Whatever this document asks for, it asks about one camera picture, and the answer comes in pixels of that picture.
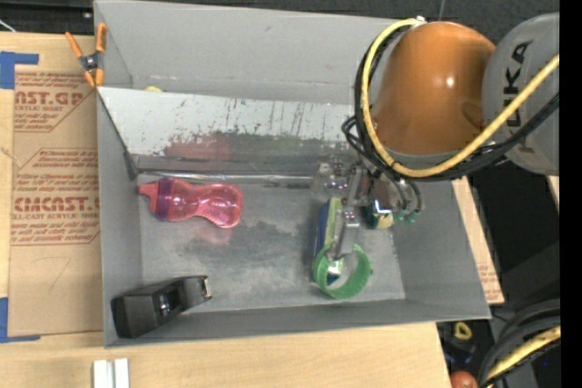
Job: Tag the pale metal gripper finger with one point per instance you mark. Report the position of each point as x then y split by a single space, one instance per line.
328 180
346 241

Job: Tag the grey metal bin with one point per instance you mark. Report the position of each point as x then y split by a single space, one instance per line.
254 250

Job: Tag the small yellow thing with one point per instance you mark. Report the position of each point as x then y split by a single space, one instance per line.
153 89

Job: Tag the pink plastic bottle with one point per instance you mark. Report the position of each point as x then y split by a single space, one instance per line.
195 203

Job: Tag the brown cardboard board, red print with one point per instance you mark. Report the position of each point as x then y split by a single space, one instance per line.
54 177

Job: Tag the blue and yellow sponge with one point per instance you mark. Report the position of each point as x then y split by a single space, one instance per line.
324 231

